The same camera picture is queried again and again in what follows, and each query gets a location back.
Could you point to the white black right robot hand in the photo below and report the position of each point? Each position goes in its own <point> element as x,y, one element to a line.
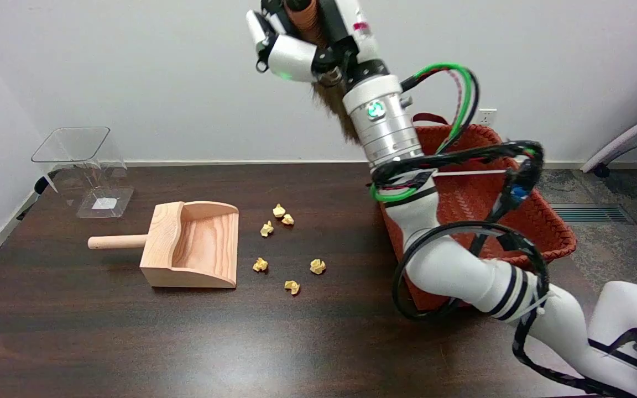
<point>296,58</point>

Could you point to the brown hand brush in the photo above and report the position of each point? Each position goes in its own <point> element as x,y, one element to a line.
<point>304,19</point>

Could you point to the yellow paper ball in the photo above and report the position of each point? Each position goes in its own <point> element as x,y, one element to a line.
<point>266,228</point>
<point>287,219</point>
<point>278,210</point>
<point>292,287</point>
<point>260,265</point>
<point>317,266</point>

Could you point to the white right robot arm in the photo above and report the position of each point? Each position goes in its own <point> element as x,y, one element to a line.
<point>451,271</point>

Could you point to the wooden dustpan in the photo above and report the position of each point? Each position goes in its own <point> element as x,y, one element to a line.
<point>197,249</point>

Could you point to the clear plastic container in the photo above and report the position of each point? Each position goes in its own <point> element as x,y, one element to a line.
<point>83,166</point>

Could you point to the small black object beside table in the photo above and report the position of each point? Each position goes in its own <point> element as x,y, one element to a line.
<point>42,183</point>

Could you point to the red woven basket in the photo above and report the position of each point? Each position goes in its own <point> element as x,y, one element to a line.
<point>539,221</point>

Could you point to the metal floor vent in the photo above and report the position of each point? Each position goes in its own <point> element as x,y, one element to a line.
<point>589,213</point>

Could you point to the white wall outlet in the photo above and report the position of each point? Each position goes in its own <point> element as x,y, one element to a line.
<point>487,116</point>

